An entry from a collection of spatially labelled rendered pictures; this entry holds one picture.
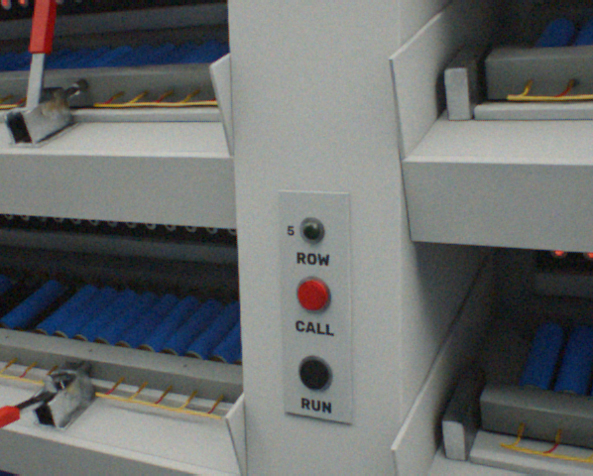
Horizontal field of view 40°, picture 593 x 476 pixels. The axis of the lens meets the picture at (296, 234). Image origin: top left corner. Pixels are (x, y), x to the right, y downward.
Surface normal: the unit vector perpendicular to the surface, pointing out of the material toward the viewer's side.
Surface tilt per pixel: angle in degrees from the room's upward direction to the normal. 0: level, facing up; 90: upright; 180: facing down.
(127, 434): 19
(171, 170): 109
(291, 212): 90
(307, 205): 90
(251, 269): 90
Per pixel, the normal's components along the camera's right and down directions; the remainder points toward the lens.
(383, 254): -0.46, 0.17
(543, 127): -0.18, -0.87
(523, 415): -0.43, 0.48
